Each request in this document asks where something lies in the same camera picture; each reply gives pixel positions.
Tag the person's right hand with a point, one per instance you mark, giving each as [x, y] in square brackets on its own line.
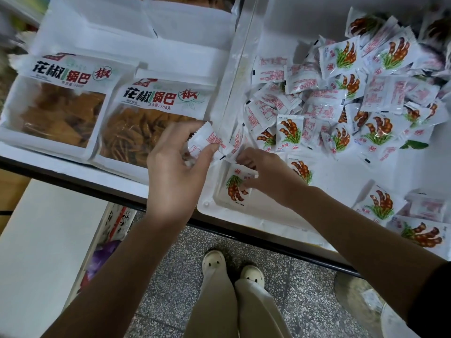
[273, 178]

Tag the person's left forearm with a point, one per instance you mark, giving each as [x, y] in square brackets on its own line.
[113, 278]

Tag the person's right white shoe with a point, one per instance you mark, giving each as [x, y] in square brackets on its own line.
[252, 274]

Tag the white printed snack packet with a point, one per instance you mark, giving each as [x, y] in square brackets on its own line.
[236, 188]
[206, 138]

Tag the white red printed carton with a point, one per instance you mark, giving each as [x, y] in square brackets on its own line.
[113, 228]

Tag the person's beige trousers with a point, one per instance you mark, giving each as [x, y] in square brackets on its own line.
[225, 313]

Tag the person's right forearm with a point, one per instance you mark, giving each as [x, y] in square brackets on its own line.
[366, 246]

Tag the person's white shoe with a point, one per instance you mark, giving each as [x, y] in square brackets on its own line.
[213, 262]
[252, 274]

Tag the white foam slab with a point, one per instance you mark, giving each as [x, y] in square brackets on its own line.
[42, 257]

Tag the pile of white printed packets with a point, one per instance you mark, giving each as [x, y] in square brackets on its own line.
[352, 88]

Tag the person's left hand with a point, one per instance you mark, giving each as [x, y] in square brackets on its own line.
[173, 176]

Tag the clear round plastic tub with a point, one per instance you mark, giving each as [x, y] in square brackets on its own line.
[359, 299]

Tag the purple packet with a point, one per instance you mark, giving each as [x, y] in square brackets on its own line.
[102, 258]

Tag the person's left white shoe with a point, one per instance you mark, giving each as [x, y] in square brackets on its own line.
[213, 262]

